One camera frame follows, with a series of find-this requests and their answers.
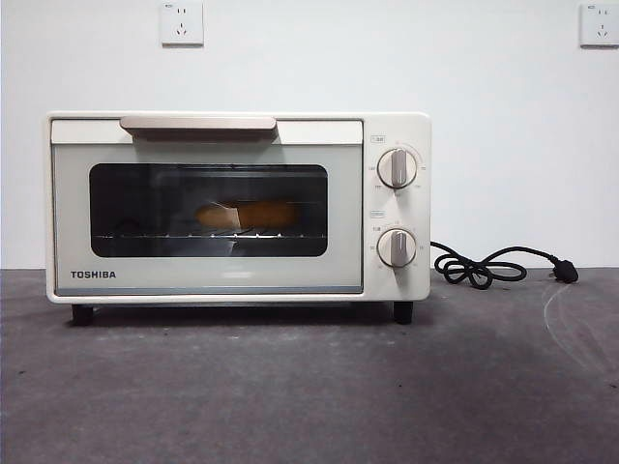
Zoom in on yellow corn cob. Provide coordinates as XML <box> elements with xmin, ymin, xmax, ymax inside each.
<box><xmin>194</xmin><ymin>201</ymin><xmax>301</xmax><ymax>231</ymax></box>

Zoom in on cream Toshiba toaster oven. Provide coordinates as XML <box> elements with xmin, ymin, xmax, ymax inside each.
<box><xmin>45</xmin><ymin>110</ymin><xmax>433</xmax><ymax>327</ymax></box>

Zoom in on glass oven door with handle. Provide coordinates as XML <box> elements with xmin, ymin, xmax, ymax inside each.
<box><xmin>49</xmin><ymin>114</ymin><xmax>366</xmax><ymax>296</ymax></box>

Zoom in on cream timer knob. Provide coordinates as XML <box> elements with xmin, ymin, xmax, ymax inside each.
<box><xmin>376</xmin><ymin>227</ymin><xmax>418</xmax><ymax>269</ymax></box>

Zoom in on cream temperature knob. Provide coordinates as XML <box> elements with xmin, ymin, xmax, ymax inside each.
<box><xmin>376</xmin><ymin>147</ymin><xmax>419</xmax><ymax>190</ymax></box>

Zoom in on black power cable with plug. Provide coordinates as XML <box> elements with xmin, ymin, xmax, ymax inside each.
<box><xmin>429</xmin><ymin>240</ymin><xmax>579</xmax><ymax>291</ymax></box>

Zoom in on metal wire oven rack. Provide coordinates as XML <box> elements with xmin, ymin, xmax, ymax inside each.
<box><xmin>91</xmin><ymin>232</ymin><xmax>329</xmax><ymax>242</ymax></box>

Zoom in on white wall socket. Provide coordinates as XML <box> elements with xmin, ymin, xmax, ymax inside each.
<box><xmin>579</xmin><ymin>0</ymin><xmax>619</xmax><ymax>49</ymax></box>
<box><xmin>161</xmin><ymin>0</ymin><xmax>205</xmax><ymax>48</ymax></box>

